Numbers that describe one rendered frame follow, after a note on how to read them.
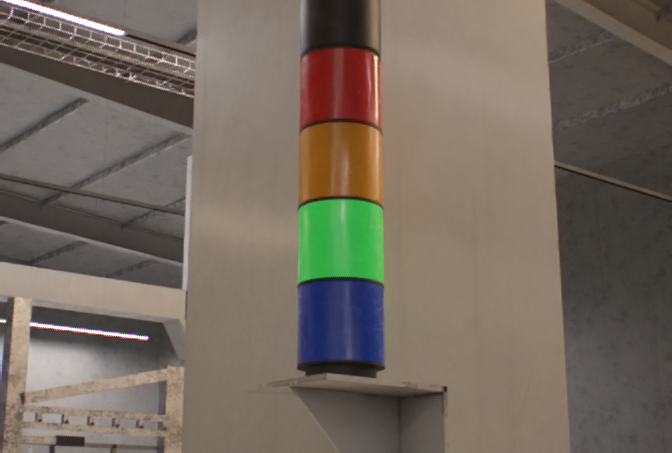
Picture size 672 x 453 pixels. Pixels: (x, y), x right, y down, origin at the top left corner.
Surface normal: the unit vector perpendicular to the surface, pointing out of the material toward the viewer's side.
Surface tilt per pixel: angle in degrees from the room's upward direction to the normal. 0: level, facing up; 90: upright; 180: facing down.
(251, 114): 90
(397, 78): 90
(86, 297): 90
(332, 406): 90
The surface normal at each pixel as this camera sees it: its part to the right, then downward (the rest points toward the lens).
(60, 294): 0.64, -0.22
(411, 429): -0.77, -0.18
